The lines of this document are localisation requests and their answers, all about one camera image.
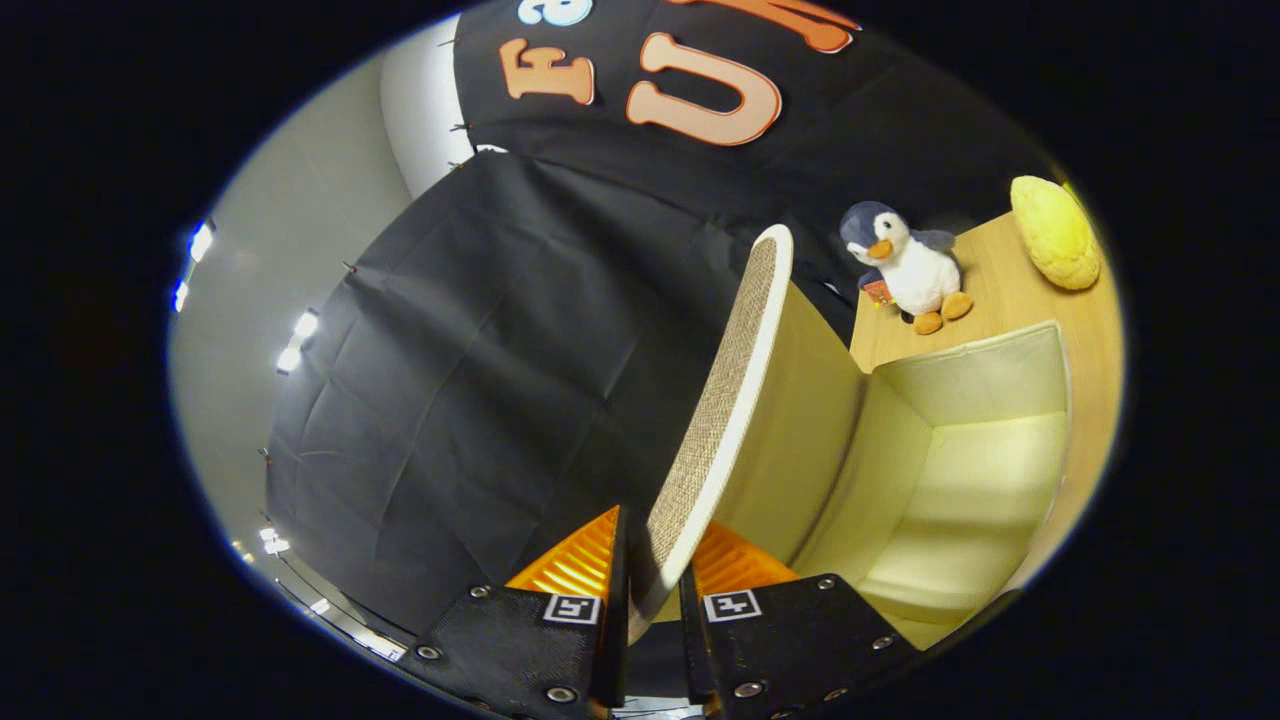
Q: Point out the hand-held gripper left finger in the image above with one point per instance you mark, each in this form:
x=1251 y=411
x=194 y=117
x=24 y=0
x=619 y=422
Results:
x=617 y=620

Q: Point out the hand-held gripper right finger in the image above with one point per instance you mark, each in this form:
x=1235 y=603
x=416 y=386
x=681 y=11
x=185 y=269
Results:
x=697 y=640

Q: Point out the cream fabric storage box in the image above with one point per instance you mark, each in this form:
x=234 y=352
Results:
x=980 y=470

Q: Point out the penguin plush toy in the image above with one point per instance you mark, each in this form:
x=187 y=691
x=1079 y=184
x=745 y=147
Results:
x=915 y=275

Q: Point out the round yellow plush cushion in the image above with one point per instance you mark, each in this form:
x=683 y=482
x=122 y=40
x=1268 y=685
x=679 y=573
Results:
x=1055 y=235

